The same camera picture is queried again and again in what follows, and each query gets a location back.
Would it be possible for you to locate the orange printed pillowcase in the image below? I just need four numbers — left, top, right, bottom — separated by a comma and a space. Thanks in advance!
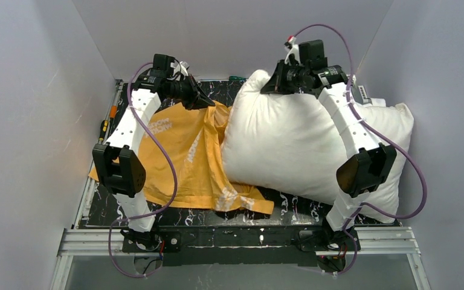
88, 100, 276, 215

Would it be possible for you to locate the white pillow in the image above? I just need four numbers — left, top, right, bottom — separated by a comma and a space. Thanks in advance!
221, 69, 414, 215

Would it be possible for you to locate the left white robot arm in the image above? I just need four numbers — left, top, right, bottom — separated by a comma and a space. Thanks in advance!
92, 54, 214, 233

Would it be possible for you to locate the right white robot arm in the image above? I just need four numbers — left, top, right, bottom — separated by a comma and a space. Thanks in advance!
260, 36, 397, 232

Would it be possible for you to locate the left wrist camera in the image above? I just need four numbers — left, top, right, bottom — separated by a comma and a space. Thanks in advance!
170, 60, 189, 77

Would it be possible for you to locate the green handled screwdriver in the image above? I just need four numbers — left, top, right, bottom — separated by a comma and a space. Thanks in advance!
228, 76, 248, 81

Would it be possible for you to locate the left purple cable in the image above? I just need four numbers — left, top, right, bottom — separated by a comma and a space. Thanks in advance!
108, 62, 179, 279

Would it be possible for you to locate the purple cable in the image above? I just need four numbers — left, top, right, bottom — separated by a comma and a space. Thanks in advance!
108, 62, 179, 279
292, 23, 428, 277

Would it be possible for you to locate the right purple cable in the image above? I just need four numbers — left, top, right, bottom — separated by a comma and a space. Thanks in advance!
292, 23, 428, 277

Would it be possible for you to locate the yellow handled screwdriver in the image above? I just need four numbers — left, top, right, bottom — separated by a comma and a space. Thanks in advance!
97, 105, 117, 144

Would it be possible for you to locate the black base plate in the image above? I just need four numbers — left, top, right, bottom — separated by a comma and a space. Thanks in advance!
120, 225, 361, 267

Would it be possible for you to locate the aluminium frame rail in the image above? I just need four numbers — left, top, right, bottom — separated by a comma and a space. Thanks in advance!
49, 227, 431, 289

